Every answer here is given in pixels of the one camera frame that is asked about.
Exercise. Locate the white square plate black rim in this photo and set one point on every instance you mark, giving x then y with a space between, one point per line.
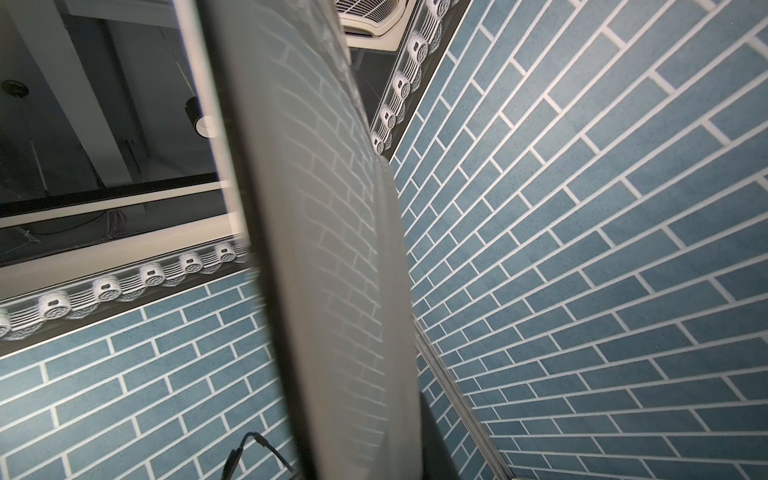
317 206

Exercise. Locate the ceiling air conditioner unit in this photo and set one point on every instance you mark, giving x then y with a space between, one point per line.
374 24

